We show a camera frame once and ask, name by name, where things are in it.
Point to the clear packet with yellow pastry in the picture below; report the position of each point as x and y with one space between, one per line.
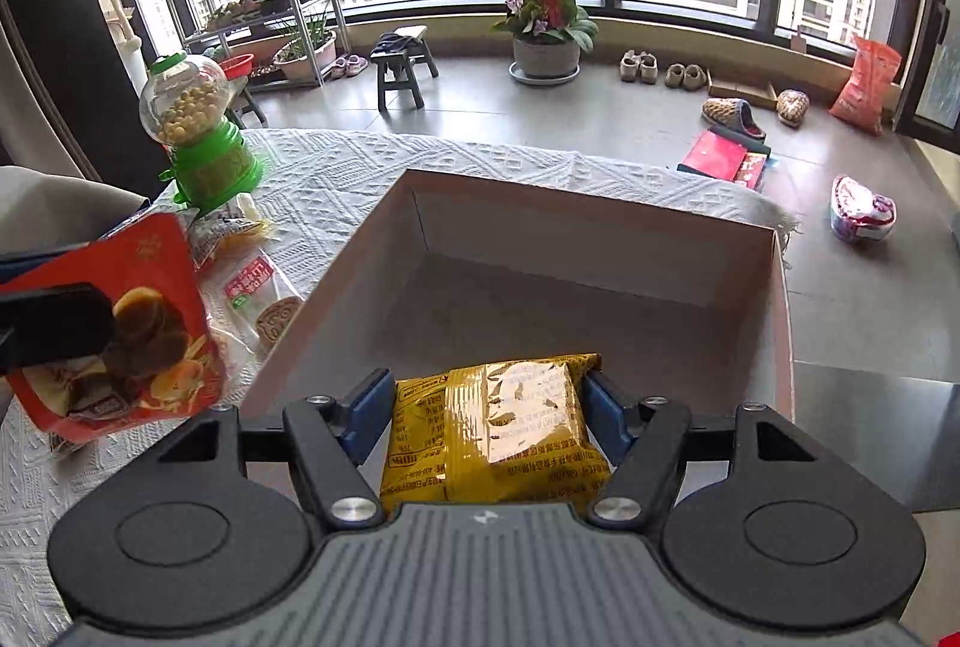
229 234

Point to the dark wooden stool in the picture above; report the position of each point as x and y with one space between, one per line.
401 69

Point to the white textured tablecloth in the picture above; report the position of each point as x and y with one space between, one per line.
330 189

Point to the orange plastic bag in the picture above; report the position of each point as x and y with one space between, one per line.
865 84

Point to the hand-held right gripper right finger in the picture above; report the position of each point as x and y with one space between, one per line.
607 422

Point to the small red printed box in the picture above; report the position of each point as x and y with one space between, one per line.
754 170

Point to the clear packet with brown cookie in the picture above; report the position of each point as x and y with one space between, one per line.
259 302

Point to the red basket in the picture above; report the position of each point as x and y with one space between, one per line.
236 65

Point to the pink cardboard box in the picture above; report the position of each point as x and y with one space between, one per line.
555 272

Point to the beige shoe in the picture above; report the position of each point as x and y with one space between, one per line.
695 77
629 67
649 69
675 75

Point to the woven slipper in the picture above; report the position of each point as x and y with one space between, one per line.
731 116
793 107

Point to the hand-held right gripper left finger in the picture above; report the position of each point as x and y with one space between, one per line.
367 414

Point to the potted pink orchid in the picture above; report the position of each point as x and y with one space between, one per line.
544 9

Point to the pink slipper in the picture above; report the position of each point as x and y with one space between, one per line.
355 65
336 68

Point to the white and red bag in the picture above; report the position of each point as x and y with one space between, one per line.
861 210

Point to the yellow snack packet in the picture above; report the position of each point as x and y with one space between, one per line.
495 437

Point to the white planter with green plant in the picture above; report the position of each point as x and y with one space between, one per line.
304 54

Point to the dark striped cloth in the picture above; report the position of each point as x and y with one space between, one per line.
391 45

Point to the green candy dispenser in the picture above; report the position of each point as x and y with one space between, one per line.
196 144

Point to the red snack bag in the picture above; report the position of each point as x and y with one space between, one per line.
165 332

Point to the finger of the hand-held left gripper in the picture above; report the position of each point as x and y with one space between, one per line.
52 326

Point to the red flat box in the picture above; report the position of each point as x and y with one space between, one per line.
716 155

